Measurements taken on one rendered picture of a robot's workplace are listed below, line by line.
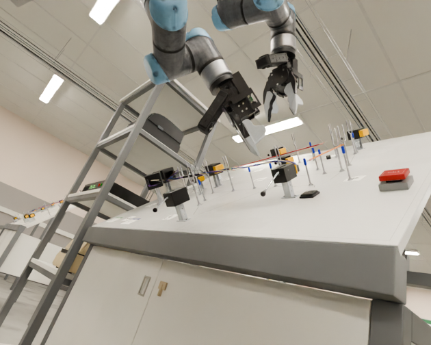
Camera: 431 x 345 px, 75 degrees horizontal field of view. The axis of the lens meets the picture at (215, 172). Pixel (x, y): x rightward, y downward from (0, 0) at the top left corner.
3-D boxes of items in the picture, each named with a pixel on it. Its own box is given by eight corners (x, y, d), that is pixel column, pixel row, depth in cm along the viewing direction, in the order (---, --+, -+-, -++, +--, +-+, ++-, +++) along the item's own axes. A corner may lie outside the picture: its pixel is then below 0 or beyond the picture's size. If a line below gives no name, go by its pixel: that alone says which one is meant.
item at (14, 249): (-35, 313, 257) (60, 161, 325) (-38, 289, 343) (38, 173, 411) (44, 329, 296) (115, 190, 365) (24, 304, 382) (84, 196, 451)
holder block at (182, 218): (155, 232, 84) (145, 200, 82) (186, 216, 92) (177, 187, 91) (164, 232, 80) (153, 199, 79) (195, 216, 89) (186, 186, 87)
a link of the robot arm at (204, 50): (176, 51, 77) (202, 42, 80) (195, 83, 76) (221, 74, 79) (178, 29, 70) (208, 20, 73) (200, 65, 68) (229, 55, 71)
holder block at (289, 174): (273, 183, 78) (270, 170, 78) (284, 177, 82) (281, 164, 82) (286, 182, 75) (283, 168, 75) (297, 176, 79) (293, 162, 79)
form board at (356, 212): (92, 230, 125) (91, 226, 125) (237, 168, 194) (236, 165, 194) (400, 257, 39) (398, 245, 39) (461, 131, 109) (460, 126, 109)
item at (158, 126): (137, 129, 159) (150, 103, 167) (118, 137, 175) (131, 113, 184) (176, 157, 176) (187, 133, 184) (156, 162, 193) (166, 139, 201)
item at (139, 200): (102, 189, 140) (108, 178, 143) (79, 194, 166) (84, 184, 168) (154, 217, 158) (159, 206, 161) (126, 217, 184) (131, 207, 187)
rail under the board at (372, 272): (394, 296, 36) (395, 246, 38) (81, 240, 121) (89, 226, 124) (406, 306, 39) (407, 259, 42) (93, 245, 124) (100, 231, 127)
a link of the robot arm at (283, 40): (286, 29, 81) (264, 42, 87) (286, 44, 80) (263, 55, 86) (300, 41, 86) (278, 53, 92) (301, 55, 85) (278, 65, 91)
